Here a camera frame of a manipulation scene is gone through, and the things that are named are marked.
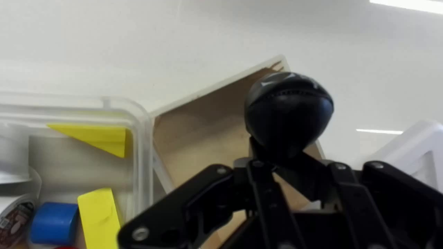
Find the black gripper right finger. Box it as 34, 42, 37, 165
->
325, 161, 443, 249

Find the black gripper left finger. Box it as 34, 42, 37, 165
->
117, 165, 252, 249

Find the black oval object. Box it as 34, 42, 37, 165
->
243, 73, 333, 161

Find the small brown cardboard box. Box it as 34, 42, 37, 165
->
152, 59, 322, 249

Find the yellow flat block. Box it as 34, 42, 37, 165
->
77, 189, 120, 249

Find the yellow triangular block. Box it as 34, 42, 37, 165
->
48, 124, 133, 158

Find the blue block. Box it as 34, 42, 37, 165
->
29, 203, 79, 245

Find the clear plastic storage bin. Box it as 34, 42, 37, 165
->
0, 92, 156, 249

